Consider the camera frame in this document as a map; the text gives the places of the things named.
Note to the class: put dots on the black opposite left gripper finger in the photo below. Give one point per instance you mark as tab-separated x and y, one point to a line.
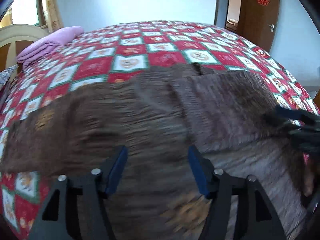
284	117

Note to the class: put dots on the brown striped knit sweater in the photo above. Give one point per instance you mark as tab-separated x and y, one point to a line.
158	115

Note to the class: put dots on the brown wooden door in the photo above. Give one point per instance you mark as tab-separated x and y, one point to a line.
254	20

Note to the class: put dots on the grey striped pillow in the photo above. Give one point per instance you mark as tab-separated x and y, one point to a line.
7	76

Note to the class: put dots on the red patchwork cartoon bedspread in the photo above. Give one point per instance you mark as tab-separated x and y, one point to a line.
118	52

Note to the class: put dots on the folded pink quilt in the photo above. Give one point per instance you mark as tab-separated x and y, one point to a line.
47	44

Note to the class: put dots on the cream wooden headboard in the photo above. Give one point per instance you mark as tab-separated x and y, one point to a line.
14	39

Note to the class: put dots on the floral beige curtain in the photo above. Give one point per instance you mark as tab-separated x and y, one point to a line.
53	17

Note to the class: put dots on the silver door handle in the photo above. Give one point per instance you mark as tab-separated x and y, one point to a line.
271	26

